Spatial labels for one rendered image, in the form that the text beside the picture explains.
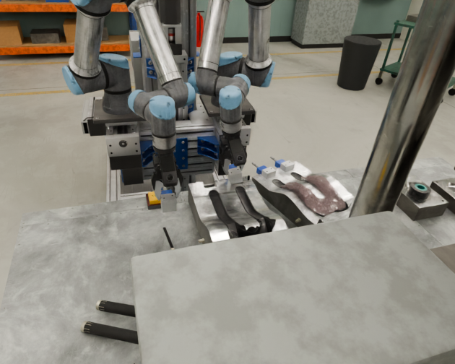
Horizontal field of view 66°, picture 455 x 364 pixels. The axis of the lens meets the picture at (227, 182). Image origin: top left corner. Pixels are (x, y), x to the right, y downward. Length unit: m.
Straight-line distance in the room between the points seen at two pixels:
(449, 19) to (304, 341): 0.36
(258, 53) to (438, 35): 1.12
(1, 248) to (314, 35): 5.89
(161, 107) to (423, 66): 0.74
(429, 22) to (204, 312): 0.39
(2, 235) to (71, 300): 1.62
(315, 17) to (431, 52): 6.45
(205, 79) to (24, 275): 0.88
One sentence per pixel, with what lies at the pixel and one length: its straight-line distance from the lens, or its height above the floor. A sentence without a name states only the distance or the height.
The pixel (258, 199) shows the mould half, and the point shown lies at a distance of 1.36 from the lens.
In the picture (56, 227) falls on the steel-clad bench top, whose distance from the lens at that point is 1.44.
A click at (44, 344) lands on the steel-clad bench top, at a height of 0.80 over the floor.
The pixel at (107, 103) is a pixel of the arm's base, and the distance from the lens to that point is 1.64.
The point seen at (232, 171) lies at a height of 0.94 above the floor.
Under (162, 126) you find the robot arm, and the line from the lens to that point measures 1.08.
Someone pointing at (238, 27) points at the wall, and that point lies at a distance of 6.90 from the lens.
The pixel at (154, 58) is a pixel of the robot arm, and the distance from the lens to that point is 1.25.
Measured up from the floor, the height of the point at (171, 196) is 0.96.
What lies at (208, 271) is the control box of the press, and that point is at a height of 1.47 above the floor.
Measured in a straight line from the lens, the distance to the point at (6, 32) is 6.07.
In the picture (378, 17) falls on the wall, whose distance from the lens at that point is 8.38.
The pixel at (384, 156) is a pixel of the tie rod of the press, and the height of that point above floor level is 1.48.
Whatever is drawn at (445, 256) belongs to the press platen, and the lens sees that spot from 0.72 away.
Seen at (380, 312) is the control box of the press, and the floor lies 1.47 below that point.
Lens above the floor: 1.73
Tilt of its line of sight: 36 degrees down
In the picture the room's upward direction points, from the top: 4 degrees clockwise
